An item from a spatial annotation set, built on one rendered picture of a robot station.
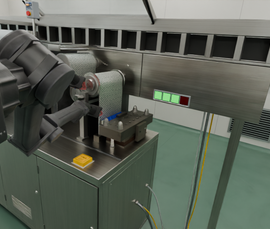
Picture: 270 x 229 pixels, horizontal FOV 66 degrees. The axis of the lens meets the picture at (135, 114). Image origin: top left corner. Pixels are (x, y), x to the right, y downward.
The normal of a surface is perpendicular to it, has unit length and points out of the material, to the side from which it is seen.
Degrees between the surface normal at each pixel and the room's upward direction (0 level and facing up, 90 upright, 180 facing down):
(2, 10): 90
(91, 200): 90
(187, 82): 90
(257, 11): 90
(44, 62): 71
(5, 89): 79
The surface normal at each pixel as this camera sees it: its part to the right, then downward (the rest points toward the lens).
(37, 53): 0.42, -0.40
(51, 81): 0.14, -0.03
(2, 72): 0.80, -0.50
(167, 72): -0.52, 0.26
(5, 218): 0.07, -0.94
